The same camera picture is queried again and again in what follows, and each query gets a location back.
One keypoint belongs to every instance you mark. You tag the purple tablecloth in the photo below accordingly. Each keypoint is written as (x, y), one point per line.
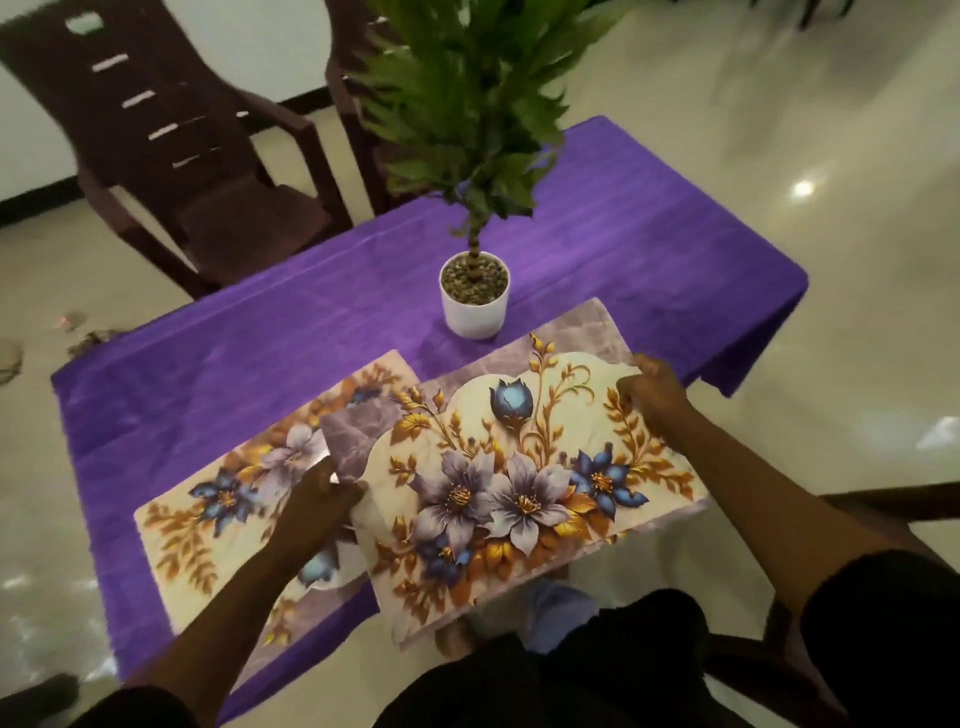
(637, 247)

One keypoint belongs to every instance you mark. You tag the person's right hand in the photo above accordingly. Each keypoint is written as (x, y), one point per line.
(660, 401)

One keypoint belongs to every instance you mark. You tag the person's black shirt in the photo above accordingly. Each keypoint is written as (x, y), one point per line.
(600, 675)

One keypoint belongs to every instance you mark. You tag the person's left foot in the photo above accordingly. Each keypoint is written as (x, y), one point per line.
(457, 637)

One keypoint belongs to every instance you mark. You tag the floral print placemat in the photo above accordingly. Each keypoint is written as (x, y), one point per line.
(217, 525)
(510, 465)

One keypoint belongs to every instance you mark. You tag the person's light blue trousers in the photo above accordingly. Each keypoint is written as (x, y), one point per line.
(559, 615)

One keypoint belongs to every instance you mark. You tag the person's right forearm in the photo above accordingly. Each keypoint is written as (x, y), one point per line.
(780, 517)

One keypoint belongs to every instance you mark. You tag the person's left hand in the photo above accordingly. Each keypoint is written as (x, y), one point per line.
(315, 517)

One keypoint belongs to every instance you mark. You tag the tan paper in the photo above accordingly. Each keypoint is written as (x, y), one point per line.
(9, 364)

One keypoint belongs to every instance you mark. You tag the purple printed paper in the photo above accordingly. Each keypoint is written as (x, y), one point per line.
(94, 343)

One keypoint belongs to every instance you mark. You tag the small red white carton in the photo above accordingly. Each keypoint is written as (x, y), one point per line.
(71, 322)

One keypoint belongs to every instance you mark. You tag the green plant in white pot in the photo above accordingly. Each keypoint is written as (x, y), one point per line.
(472, 319)

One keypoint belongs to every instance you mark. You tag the brown plastic armchair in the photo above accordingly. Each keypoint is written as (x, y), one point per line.
(225, 217)
(900, 499)
(360, 150)

